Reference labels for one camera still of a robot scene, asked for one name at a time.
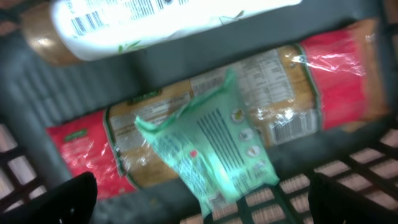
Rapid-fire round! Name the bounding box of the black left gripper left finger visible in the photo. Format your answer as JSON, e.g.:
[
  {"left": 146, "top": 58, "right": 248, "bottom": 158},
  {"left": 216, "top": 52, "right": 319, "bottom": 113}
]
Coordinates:
[{"left": 1, "top": 172, "right": 98, "bottom": 224}]

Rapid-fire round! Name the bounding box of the white cream tube gold cap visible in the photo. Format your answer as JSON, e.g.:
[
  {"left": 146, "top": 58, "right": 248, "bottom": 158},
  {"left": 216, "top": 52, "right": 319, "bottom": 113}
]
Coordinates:
[{"left": 21, "top": 0, "right": 301, "bottom": 65}]

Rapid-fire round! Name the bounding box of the grey plastic shopping basket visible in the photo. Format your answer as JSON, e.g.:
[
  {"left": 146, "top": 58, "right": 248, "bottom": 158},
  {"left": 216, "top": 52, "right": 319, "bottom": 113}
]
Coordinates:
[{"left": 1, "top": 1, "right": 397, "bottom": 223}]

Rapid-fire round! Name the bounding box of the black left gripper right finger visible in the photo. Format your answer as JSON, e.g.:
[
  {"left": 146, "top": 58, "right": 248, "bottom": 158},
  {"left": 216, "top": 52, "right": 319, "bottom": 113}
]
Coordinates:
[{"left": 309, "top": 173, "right": 397, "bottom": 224}]

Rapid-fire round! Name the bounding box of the red orange spaghetti pack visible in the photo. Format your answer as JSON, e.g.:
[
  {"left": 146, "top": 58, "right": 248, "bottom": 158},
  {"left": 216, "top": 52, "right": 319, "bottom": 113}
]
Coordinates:
[{"left": 47, "top": 19, "right": 389, "bottom": 199}]

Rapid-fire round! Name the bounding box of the green teal snack packet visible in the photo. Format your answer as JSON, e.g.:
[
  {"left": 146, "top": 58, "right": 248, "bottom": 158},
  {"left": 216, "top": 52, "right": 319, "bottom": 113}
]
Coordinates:
[{"left": 134, "top": 69, "right": 279, "bottom": 217}]

